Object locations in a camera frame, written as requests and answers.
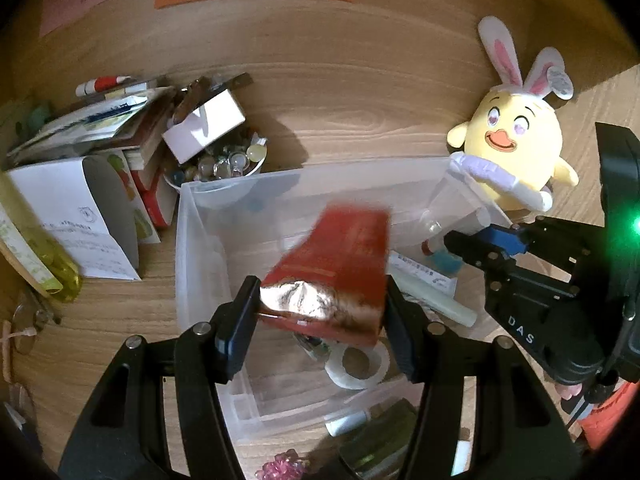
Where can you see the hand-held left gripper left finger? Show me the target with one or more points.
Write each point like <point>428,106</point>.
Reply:
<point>235,330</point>

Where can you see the person's orange clothing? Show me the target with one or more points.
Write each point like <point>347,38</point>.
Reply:
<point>612,415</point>

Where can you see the green glass jar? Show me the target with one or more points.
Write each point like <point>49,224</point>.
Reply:
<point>385,440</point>

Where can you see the stack of books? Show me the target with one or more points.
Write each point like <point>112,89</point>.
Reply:
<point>100,120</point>

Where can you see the bowl of glass marbles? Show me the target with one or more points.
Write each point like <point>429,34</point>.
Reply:
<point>225,165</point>

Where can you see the small white tube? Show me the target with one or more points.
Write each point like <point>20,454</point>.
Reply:
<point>347,421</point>

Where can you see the small white cardboard box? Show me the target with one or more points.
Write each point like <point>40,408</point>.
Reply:
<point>205,125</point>

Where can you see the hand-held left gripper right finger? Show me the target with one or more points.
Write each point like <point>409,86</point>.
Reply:
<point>405,340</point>

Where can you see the red and white glue stick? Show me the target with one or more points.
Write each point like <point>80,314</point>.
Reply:
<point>105,85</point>

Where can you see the teal small container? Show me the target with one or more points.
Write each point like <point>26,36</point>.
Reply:
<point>447,262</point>

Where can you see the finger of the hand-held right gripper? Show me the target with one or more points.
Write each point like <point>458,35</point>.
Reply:
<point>505,237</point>
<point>470,247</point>

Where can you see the eyeglasses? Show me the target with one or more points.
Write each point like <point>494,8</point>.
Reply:
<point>30,320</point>

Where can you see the clear plastic storage bin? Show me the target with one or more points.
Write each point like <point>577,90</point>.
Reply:
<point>215,240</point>

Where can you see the long light green tube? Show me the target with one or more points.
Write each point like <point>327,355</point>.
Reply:
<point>445,307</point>

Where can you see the white folded paper card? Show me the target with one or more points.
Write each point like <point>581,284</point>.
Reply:
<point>65,210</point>

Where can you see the translucent tape roll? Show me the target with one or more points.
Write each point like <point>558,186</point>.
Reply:
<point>335,372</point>

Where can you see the red foil packet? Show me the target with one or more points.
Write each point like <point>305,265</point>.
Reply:
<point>345,255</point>

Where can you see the pink bead trinket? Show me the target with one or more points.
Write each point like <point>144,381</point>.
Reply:
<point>282,467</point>

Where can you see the large white printed tube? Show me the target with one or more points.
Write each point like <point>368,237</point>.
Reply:
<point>420,272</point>

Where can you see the yellow chick plush toy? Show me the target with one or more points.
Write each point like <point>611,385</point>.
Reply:
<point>520,160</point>

